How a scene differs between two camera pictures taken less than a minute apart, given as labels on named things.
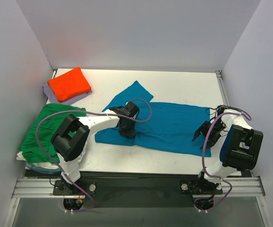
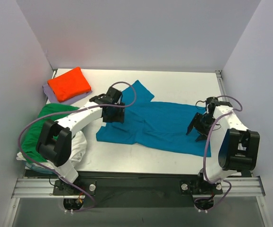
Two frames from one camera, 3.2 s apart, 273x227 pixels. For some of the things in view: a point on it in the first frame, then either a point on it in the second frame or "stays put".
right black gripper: [209, 132] → [201, 122]
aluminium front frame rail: [43, 188] stays put
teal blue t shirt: [169, 126] stays put
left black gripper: [126, 127] → [114, 117]
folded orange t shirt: [70, 84] stays put
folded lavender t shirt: [51, 98] stays put
